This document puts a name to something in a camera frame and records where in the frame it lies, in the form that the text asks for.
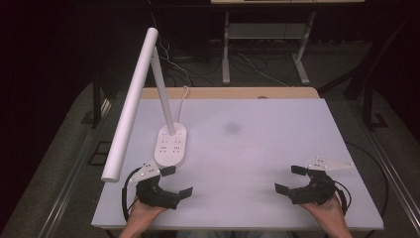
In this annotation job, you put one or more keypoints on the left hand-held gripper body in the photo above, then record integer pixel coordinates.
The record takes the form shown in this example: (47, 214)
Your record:
(153, 195)

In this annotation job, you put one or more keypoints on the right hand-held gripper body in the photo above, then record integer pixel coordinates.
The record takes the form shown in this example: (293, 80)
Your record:
(318, 191)

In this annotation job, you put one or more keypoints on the person's left hand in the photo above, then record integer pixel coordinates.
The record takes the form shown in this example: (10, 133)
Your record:
(142, 214)

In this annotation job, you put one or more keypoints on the person's right hand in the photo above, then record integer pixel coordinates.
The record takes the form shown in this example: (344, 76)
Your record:
(327, 213)

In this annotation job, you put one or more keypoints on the white table mat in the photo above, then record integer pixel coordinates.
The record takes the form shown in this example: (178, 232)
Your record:
(251, 148)

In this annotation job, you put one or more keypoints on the white desk lamp with sockets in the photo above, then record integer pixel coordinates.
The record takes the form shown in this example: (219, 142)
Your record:
(132, 99)

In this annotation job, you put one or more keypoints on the black metal stand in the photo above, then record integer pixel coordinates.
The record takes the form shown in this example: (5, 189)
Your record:
(366, 82)
(96, 102)

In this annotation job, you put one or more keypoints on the grey metal desk frame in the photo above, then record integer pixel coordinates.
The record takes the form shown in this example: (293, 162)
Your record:
(264, 30)

